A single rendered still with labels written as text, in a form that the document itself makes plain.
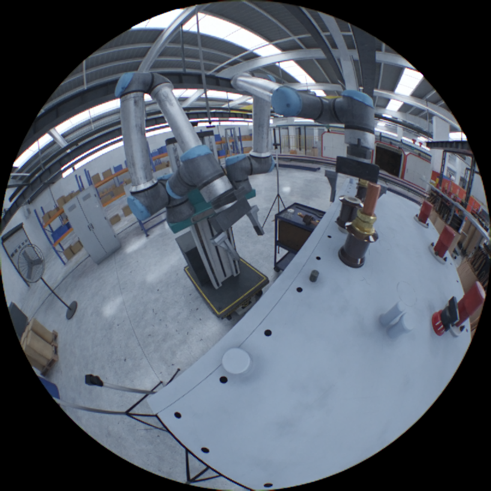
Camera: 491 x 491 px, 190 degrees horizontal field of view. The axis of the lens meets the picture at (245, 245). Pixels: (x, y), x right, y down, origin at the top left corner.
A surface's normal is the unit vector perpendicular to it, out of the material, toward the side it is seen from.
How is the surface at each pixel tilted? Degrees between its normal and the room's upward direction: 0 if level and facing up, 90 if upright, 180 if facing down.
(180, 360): 0
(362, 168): 90
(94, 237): 90
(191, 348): 0
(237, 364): 0
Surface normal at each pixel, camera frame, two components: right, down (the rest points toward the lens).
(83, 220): 0.75, 0.35
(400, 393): -0.11, -0.77
